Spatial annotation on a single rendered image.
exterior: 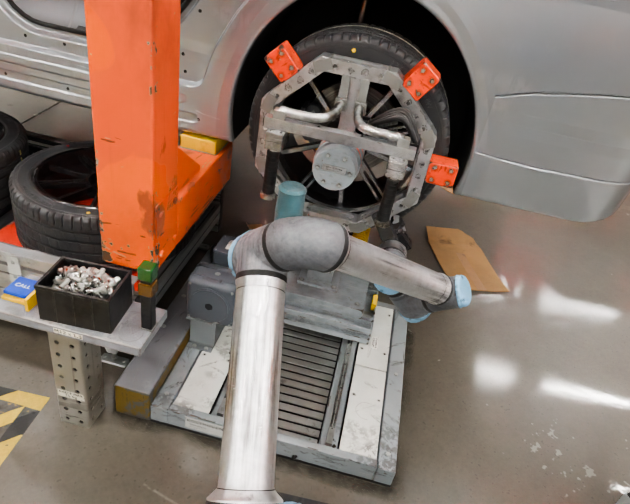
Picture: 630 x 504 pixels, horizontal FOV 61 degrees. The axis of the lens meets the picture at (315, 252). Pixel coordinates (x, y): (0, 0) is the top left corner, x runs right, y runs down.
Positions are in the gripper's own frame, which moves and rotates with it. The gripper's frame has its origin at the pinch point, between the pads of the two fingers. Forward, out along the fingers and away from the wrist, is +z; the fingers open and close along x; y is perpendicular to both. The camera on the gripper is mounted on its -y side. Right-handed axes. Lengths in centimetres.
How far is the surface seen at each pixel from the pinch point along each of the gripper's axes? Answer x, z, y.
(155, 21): -5, -45, -86
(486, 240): -1, 119, 89
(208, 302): -58, -32, -16
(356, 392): -38, -29, 41
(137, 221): -45, -47, -52
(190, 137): -47, 5, -59
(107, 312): -56, -67, -40
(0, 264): -107, -39, -64
